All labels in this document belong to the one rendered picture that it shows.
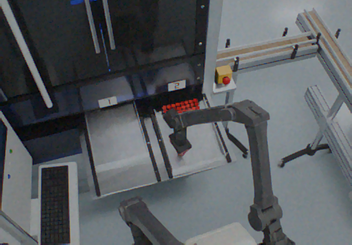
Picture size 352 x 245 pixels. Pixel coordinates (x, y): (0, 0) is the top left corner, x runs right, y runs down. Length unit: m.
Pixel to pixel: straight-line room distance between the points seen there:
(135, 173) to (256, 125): 0.78
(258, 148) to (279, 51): 1.07
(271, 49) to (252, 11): 1.68
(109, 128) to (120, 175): 0.26
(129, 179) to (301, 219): 1.38
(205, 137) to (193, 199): 0.88
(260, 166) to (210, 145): 0.65
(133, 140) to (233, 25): 2.02
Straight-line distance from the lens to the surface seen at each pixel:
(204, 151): 1.92
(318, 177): 2.99
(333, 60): 2.35
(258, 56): 2.24
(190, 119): 1.57
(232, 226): 1.33
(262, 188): 1.36
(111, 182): 1.87
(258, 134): 1.29
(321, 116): 2.61
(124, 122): 2.01
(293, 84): 3.38
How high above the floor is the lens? 2.58
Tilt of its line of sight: 58 degrees down
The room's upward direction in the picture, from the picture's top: 1 degrees counter-clockwise
